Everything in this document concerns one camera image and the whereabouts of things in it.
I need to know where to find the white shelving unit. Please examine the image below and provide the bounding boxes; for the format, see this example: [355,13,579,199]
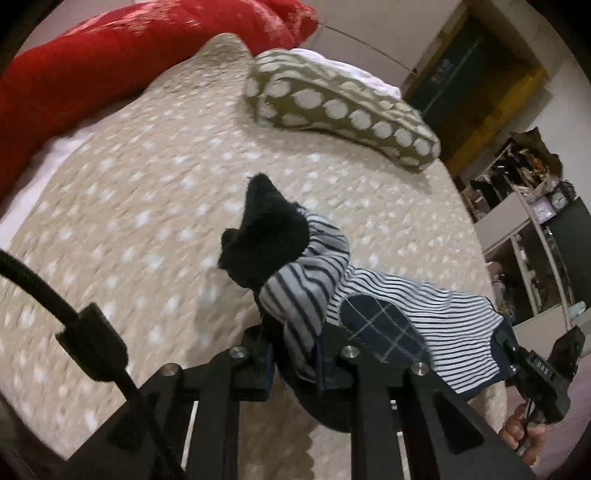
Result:
[459,129,590,355]

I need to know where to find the striped navy pants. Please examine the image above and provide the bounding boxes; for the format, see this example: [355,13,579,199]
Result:
[218,174,511,432]

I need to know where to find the red fleece blanket roll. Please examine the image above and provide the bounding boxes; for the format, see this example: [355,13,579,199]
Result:
[1,0,318,196]

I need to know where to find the beige dotted quilt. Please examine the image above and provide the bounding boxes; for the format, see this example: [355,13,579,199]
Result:
[1,34,493,479]

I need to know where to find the black cable with strap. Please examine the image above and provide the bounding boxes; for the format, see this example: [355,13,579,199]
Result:
[0,248,187,480]

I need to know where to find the white bed sheet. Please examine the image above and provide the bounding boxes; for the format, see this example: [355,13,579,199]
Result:
[0,48,402,249]

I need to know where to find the dark doorway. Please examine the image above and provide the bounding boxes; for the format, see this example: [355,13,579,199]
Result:
[405,1,547,178]

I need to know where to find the small clock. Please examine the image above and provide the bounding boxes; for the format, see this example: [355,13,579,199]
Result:
[548,188,570,213]

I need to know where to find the white wardrobe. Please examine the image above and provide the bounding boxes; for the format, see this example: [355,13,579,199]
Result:
[303,0,461,87]

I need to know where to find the olive white-dotted bolster pillow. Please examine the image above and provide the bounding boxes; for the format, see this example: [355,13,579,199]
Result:
[245,49,441,171]

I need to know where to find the right hand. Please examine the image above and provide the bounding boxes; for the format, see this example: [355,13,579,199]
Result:
[498,403,547,466]

